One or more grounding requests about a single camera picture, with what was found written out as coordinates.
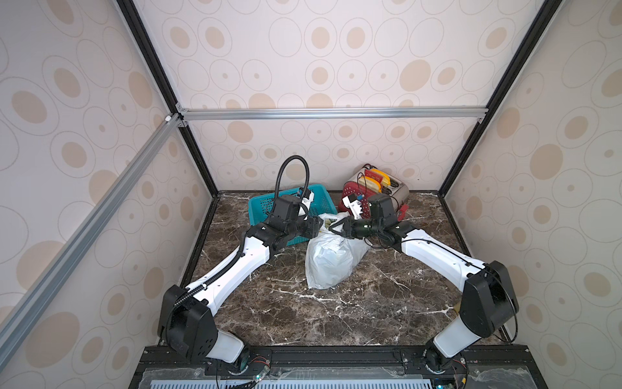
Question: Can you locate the white plastic bag lemon print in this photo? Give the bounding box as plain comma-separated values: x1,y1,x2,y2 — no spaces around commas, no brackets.
305,212,370,289

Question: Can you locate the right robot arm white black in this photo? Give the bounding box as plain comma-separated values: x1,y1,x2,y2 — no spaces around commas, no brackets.
329,194,519,374

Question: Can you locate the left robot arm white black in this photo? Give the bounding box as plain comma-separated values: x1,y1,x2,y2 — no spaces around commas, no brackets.
159,188,322,373

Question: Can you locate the red toaster with toast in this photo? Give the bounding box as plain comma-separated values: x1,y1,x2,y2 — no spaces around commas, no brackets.
338,164,409,221

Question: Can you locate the teal plastic basket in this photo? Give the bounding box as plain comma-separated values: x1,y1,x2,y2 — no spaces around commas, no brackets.
248,184,338,226

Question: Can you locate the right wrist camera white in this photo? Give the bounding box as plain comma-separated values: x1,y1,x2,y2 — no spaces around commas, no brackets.
341,194,365,220

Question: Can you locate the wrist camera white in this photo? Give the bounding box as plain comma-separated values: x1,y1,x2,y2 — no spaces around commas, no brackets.
341,194,365,220
297,187,314,215

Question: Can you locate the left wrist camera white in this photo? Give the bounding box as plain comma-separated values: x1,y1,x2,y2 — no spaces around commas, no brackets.
297,187,314,215

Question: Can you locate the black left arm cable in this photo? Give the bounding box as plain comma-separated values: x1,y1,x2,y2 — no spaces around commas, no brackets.
274,155,311,200

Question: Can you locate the horizontal aluminium frame bar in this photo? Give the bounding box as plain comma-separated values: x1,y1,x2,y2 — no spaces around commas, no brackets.
181,106,489,121

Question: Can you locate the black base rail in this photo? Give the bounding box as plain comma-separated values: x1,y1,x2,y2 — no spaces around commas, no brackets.
130,345,547,388

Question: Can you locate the left aluminium frame bar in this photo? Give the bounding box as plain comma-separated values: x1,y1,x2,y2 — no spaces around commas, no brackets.
1,113,181,368

